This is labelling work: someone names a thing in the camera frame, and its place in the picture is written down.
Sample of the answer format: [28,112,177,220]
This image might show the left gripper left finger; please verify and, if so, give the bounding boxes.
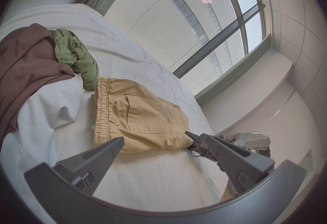
[54,137,125,196]

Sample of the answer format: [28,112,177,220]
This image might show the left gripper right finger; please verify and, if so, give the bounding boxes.
[216,136,276,195]

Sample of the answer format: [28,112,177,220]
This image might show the tan shorts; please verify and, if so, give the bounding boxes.
[91,76,197,154]

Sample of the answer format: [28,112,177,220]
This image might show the bed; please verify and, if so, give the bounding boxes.
[0,0,237,213]

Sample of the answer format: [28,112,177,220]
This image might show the pale blue garment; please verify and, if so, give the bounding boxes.
[0,73,86,165]

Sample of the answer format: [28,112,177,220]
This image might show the green garment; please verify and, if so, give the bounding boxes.
[49,28,99,90]

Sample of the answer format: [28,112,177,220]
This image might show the window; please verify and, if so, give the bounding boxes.
[103,0,266,97]

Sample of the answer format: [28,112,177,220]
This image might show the brown garment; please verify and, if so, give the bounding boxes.
[0,23,76,143]

